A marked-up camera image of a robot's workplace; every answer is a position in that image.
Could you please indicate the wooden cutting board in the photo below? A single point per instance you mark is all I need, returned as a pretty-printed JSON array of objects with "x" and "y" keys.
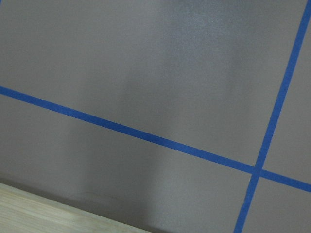
[{"x": 23, "y": 212}]

